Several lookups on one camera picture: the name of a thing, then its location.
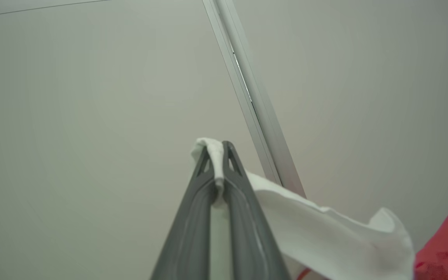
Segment grey partition post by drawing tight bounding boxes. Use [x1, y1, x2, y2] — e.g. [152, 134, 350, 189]
[203, 0, 306, 199]

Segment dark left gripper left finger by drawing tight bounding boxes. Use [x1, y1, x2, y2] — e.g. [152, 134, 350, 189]
[150, 146, 219, 280]

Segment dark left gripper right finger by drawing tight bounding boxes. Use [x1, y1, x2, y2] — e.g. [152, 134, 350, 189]
[222, 141, 291, 280]

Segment red Bulls jersey white sleeves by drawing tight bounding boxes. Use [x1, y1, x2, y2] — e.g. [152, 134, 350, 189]
[191, 137, 448, 280]

